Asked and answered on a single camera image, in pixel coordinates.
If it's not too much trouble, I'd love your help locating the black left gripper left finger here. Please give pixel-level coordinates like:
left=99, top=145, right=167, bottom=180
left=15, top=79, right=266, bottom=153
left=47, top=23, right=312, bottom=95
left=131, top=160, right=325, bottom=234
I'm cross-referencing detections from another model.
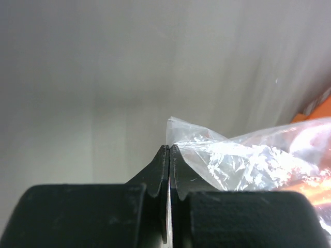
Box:
left=9, top=145, right=170, bottom=247

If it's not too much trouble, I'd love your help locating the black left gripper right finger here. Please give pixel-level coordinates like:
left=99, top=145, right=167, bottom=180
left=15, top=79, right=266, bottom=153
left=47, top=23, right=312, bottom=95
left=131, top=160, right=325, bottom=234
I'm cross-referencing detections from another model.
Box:
left=170, top=146, right=329, bottom=247

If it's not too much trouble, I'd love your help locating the clear orange-zip bag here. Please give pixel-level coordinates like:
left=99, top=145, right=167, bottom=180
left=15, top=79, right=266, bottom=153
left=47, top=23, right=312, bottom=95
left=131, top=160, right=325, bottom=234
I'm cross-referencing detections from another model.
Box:
left=166, top=117, right=330, bottom=233

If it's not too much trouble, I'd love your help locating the orange plastic basket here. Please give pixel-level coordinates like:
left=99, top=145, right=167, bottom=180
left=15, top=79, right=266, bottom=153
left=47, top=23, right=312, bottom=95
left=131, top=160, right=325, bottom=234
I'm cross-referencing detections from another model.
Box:
left=291, top=87, right=331, bottom=123

